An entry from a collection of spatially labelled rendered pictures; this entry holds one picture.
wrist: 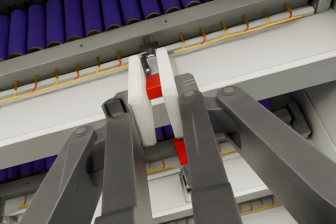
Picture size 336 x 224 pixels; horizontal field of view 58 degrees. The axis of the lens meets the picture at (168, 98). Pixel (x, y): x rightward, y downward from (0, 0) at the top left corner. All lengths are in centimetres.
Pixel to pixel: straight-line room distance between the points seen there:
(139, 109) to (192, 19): 15
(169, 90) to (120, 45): 14
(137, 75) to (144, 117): 3
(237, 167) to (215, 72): 20
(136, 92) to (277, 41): 17
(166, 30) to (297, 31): 12
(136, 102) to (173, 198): 29
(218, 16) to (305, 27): 8
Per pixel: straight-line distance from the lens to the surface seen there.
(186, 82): 17
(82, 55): 30
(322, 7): 33
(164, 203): 44
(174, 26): 28
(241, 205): 63
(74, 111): 29
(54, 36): 33
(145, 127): 16
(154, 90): 19
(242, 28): 30
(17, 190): 50
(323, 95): 40
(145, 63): 27
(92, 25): 32
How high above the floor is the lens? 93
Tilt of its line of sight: 43 degrees down
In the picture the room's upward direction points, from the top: 17 degrees counter-clockwise
